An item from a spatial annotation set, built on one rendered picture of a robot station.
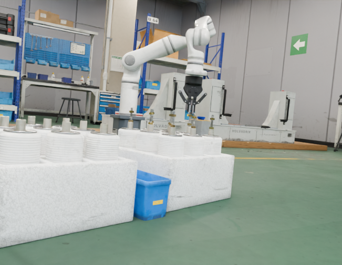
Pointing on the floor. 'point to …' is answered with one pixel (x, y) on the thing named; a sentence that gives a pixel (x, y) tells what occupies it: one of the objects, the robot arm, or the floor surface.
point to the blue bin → (151, 195)
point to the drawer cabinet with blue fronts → (103, 98)
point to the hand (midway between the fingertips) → (190, 109)
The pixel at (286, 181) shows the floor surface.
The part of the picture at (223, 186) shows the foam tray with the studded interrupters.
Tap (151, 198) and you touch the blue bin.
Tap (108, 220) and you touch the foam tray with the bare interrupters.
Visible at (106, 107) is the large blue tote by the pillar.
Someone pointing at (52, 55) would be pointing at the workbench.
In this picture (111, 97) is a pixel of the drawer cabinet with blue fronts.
